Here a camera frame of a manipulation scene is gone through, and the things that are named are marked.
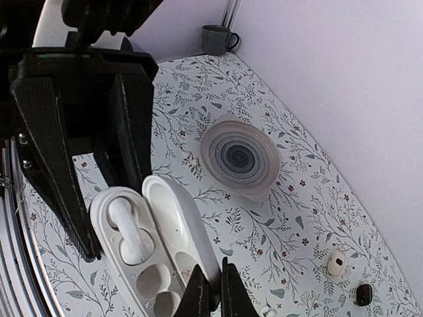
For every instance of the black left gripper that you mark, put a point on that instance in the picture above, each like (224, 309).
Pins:
(71, 102)

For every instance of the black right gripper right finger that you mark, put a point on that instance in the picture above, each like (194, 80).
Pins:
(235, 300)

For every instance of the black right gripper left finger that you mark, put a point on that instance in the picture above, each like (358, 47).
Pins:
(195, 301)

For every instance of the white oval earbud case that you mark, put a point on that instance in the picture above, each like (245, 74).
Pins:
(172, 229)

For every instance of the white earbud partial top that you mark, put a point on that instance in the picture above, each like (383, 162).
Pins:
(133, 250)

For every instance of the cream earbud charging case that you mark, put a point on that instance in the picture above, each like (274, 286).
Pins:
(337, 263)

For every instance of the white earbud silicone tip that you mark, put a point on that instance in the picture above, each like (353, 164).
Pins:
(267, 311)

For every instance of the black closed earbud case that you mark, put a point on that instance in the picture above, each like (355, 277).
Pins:
(364, 294)

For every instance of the grey swirl ceramic plate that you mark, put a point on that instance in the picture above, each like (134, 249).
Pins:
(240, 158)

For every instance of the grey mug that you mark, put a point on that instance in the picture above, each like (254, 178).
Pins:
(218, 40)

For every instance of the left aluminium frame post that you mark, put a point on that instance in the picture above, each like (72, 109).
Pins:
(230, 13)

